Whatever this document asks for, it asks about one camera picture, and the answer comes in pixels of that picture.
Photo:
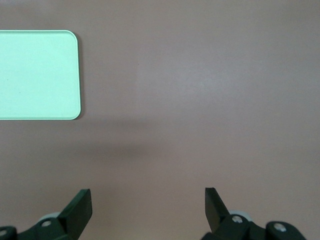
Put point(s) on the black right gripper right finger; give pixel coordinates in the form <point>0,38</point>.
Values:
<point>217,215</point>

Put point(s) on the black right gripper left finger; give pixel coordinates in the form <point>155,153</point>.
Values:
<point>75,215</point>

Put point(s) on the light green rectangular tray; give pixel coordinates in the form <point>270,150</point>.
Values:
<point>37,75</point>

